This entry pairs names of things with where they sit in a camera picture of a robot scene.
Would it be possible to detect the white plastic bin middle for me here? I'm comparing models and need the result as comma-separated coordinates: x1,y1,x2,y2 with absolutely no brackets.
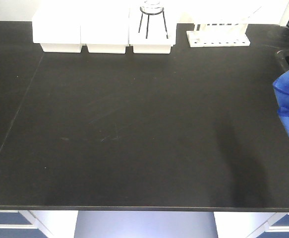
80,8,129,54

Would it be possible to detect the white plastic bin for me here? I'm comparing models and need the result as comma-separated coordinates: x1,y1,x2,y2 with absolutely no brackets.
128,7,177,54
80,8,129,54
32,9,83,53

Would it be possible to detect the white plastic bin left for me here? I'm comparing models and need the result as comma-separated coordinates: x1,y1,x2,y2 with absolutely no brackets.
32,9,83,53

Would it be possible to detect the white plastic bin right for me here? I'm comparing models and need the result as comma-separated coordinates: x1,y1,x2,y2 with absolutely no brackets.
128,7,177,54

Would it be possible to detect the blue cabinet left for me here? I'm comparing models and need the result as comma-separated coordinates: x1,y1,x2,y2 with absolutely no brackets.
0,210,53,238

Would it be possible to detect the black wire tripod stand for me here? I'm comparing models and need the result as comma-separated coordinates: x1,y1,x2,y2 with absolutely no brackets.
138,6,169,39

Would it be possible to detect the blue cabinet right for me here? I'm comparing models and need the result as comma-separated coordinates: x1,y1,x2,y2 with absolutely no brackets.
214,212,289,238

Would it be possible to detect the clear glass flask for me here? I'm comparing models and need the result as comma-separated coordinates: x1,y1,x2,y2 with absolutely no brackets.
140,0,164,14

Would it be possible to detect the blue cabinet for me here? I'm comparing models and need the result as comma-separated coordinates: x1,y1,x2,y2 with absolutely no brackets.
214,212,289,238
0,210,53,238

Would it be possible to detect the white test tube rack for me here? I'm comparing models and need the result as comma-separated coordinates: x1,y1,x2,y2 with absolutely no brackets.
186,6,263,48

